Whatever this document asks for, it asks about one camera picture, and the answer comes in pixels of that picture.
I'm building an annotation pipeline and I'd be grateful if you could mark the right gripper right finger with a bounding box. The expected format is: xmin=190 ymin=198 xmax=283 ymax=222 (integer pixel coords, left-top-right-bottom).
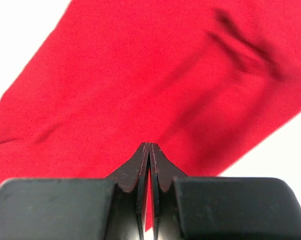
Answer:
xmin=149 ymin=143 xmax=301 ymax=240

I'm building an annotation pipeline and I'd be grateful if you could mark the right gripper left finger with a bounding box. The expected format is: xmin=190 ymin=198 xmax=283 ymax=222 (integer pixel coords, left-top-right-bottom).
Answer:
xmin=0 ymin=142 xmax=150 ymax=240

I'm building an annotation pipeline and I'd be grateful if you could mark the red t-shirt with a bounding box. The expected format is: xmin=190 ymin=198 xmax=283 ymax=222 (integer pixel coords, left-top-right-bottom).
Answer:
xmin=0 ymin=0 xmax=301 ymax=233

